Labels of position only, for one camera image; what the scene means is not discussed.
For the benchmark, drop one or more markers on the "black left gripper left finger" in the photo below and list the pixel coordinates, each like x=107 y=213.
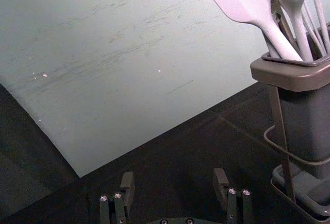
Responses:
x=117 y=208

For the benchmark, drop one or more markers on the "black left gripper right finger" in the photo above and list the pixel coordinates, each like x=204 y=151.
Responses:
x=233 y=206

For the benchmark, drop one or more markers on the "black rack with steel bars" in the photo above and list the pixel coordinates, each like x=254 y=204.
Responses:
x=286 y=162

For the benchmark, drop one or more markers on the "black table cloth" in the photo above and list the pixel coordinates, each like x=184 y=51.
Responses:
x=180 y=152

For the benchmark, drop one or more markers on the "dark grey utensil holder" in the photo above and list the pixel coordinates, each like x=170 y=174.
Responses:
x=306 y=121

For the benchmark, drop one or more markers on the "white tongs with steel hinge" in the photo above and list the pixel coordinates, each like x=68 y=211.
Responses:
x=282 y=24

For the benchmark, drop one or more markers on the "white silicone spatula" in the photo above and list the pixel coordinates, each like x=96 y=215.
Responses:
x=245 y=0

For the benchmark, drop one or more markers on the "white silicone basting brush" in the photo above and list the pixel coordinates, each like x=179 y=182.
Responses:
x=296 y=0

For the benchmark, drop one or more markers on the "plain pale wall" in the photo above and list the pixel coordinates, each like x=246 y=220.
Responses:
x=116 y=54

